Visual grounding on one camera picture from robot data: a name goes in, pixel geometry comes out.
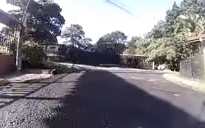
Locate grey asphalt road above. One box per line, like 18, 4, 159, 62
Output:
0, 63, 205, 128

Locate green bush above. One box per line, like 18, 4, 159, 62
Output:
21, 39, 74, 75

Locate large dark tree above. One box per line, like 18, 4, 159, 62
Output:
23, 0, 66, 46

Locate leafy green trees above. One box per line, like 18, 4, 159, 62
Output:
124, 0, 205, 72

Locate pale kerbside pavement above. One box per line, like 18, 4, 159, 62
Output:
161, 71, 205, 97

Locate building with roof overhang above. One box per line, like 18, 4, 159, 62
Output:
179, 30, 205, 81

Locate house with fence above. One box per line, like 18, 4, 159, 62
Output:
0, 3, 24, 76

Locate trees behind dark wall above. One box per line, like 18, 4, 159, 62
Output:
58, 23, 128, 66

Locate overhead wires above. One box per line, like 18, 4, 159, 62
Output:
104, 0, 138, 18

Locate utility pole with wires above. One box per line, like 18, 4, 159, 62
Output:
15, 0, 32, 73

